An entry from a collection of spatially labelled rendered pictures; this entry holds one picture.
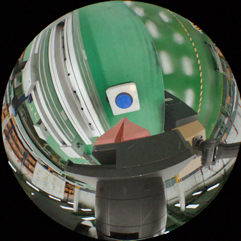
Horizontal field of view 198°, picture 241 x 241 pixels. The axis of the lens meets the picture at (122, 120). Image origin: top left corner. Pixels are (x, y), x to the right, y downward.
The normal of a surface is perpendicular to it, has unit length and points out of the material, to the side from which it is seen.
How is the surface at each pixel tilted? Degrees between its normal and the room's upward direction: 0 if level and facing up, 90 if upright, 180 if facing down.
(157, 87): 0
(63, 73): 90
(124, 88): 0
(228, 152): 83
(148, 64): 0
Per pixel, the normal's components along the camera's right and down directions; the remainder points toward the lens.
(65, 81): 0.97, -0.21
